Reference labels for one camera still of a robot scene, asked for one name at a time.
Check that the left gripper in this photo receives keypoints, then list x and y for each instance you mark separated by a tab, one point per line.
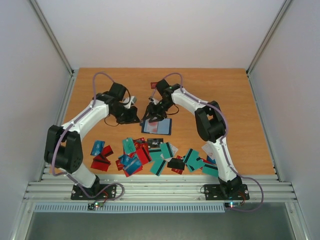
132	116

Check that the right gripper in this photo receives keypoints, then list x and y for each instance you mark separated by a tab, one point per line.
154	111

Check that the blue leather card holder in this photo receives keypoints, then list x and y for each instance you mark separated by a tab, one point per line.
163	127

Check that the teal VIP card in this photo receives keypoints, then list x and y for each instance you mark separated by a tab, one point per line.
128	145

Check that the red striped card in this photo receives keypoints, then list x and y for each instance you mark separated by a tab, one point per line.
100	163
143	155
152	127

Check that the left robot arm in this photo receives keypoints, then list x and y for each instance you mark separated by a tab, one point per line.
63	148

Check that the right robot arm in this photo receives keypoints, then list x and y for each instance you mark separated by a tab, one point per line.
211	126

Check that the black VIP card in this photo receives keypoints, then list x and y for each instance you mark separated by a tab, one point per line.
154	142

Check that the lone red card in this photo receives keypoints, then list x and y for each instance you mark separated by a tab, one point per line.
153	85

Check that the blue card left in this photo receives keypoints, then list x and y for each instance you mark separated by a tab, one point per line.
97	147

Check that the blue card pile centre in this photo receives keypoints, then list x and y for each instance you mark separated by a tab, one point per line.
129	165

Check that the black card lower centre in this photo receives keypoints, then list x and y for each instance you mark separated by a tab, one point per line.
176	163

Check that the teal striped card pair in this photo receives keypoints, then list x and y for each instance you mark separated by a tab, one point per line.
192	160

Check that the white floral card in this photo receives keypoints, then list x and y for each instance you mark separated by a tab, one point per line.
207	148

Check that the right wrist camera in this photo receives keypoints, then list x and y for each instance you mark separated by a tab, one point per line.
153	100

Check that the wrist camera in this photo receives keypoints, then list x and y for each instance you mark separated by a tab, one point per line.
129	102
153	100

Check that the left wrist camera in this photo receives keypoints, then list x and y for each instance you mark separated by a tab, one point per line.
129	102

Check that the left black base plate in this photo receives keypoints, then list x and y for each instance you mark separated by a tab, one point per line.
97	192

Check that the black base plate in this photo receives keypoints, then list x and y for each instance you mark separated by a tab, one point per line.
212	192
97	192

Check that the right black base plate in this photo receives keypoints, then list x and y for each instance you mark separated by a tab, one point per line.
212	192

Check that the grey slotted cable duct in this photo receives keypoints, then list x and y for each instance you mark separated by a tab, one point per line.
129	208

